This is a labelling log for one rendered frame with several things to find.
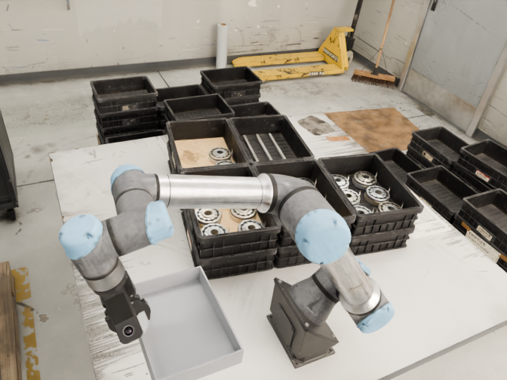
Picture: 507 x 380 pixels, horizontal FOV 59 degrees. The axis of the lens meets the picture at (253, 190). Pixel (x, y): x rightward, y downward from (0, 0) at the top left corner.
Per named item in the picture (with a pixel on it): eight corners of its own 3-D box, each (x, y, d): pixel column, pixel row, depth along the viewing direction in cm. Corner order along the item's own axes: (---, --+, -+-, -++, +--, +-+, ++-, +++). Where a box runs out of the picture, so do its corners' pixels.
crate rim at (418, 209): (424, 212, 175) (425, 208, 174) (356, 222, 167) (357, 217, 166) (374, 156, 205) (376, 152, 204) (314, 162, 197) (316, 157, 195)
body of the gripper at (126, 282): (135, 283, 102) (118, 252, 93) (147, 312, 96) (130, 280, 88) (103, 300, 100) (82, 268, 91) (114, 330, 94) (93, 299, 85)
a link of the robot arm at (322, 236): (374, 284, 139) (311, 176, 103) (404, 321, 128) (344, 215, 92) (342, 305, 140) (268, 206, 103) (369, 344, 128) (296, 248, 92)
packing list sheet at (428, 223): (454, 229, 202) (455, 228, 201) (416, 241, 193) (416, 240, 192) (407, 187, 224) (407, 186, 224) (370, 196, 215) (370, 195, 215)
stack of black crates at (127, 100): (149, 129, 351) (146, 75, 323) (160, 148, 330) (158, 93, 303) (96, 136, 335) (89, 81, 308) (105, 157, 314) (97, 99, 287)
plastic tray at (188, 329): (241, 363, 102) (244, 350, 99) (156, 394, 94) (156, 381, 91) (200, 278, 121) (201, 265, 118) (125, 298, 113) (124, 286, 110)
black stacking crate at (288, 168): (350, 240, 173) (357, 218, 166) (278, 251, 165) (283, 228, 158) (311, 179, 202) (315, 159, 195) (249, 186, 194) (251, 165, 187)
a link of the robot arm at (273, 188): (307, 163, 115) (111, 152, 93) (327, 186, 107) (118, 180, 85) (293, 200, 121) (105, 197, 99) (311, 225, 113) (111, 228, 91)
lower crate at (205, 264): (275, 271, 171) (278, 249, 164) (198, 284, 163) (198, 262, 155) (246, 206, 201) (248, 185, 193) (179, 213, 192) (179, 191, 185)
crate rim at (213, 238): (281, 232, 159) (282, 228, 157) (198, 244, 150) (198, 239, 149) (250, 168, 188) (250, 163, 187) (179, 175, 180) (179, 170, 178)
